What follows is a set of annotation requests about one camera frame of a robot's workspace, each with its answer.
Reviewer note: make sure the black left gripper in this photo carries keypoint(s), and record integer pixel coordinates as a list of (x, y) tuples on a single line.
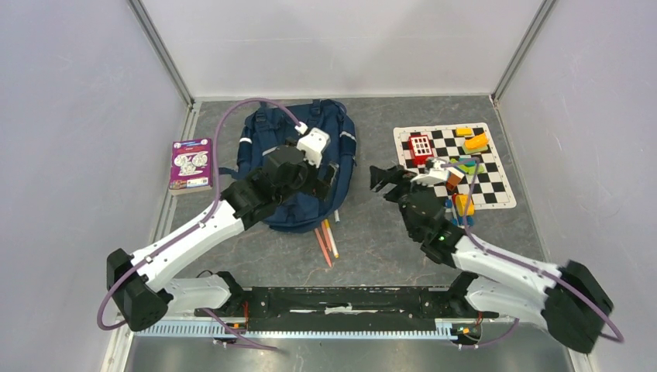
[(316, 185)]

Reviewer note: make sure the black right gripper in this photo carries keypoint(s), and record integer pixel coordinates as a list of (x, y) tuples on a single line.
[(378, 175)]

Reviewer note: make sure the navy blue student backpack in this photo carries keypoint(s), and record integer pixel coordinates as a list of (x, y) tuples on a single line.
[(294, 196)]

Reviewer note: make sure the purple paperback book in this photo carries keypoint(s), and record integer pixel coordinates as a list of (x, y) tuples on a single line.
[(191, 168)]

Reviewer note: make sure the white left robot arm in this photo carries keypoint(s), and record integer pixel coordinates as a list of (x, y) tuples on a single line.
[(136, 282)]

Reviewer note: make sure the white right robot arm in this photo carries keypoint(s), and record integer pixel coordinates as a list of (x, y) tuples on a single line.
[(565, 301)]

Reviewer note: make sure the red window toy block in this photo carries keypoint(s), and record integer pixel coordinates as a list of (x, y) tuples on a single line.
[(420, 147)]

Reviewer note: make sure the orange pen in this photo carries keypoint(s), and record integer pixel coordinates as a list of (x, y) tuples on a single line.
[(323, 247), (325, 234)]

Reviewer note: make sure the pile of coloured toy blocks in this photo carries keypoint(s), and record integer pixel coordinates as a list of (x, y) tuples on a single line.
[(458, 174)]

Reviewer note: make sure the yellow and white marker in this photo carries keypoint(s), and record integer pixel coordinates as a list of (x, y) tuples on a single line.
[(331, 238)]

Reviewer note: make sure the yellow flat toy block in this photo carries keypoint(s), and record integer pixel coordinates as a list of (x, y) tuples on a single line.
[(464, 132)]

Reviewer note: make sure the orange curved toy block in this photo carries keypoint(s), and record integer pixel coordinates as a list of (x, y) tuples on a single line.
[(476, 144)]

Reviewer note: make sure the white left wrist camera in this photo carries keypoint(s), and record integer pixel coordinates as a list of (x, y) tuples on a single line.
[(312, 145)]

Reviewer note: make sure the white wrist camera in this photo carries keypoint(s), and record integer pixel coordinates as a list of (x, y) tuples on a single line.
[(312, 145), (436, 172)]

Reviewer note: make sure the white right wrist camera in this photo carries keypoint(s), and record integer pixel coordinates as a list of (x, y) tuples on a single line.
[(436, 172)]

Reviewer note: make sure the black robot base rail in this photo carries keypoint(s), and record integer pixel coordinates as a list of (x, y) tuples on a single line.
[(348, 309)]

